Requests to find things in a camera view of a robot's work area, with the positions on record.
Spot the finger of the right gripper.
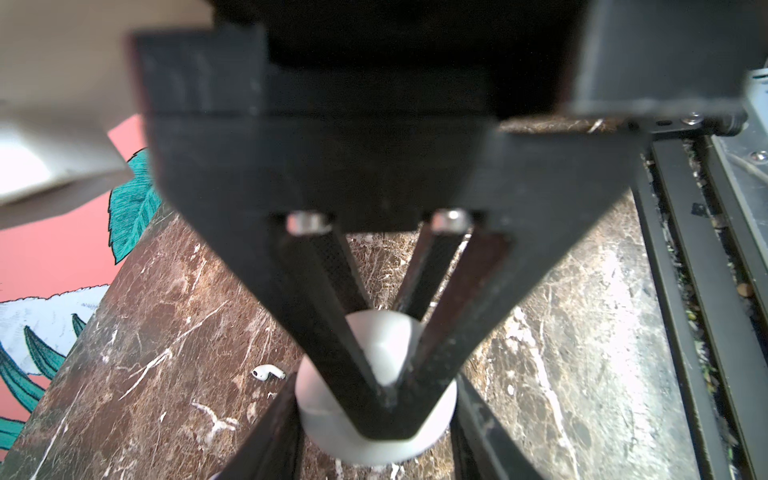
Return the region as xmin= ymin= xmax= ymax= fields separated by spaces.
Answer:
xmin=157 ymin=201 xmax=396 ymax=440
xmin=383 ymin=132 xmax=639 ymax=440

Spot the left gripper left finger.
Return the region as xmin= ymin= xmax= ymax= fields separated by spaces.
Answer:
xmin=213 ymin=373 xmax=303 ymax=480

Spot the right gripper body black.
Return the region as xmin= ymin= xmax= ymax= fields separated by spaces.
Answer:
xmin=130 ymin=1 xmax=767 ymax=234

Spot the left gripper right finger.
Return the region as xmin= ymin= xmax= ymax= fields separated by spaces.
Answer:
xmin=450 ymin=374 xmax=543 ymax=480

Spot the white earbud on table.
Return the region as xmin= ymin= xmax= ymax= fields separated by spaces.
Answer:
xmin=250 ymin=364 xmax=286 ymax=382

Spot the black mounting rail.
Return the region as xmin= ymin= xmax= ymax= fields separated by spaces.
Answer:
xmin=629 ymin=114 xmax=767 ymax=479

